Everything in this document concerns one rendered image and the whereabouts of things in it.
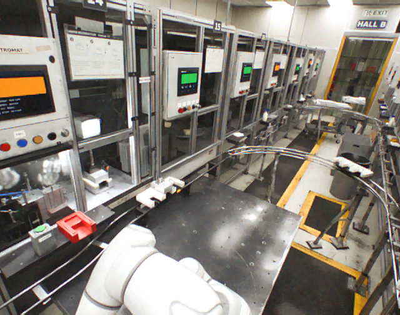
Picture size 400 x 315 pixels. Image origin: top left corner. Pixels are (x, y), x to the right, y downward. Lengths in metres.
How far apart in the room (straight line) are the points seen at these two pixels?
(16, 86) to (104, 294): 0.84
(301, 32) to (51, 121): 8.68
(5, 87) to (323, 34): 8.74
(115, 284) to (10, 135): 0.82
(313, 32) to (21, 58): 8.68
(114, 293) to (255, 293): 0.98
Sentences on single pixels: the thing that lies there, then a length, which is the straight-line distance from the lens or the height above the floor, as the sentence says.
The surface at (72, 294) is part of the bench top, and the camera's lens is 1.48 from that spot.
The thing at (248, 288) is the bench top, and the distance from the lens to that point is 1.47.
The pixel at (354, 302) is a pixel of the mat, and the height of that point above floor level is 0.01.
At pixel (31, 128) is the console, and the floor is 1.47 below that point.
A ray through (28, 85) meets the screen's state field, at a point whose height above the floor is 1.65.
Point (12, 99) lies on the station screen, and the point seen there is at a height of 1.61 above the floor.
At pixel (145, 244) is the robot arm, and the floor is 1.40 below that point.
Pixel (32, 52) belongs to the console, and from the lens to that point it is 1.20.
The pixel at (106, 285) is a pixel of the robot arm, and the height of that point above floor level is 1.35.
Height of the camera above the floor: 1.85
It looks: 26 degrees down
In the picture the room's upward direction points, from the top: 5 degrees clockwise
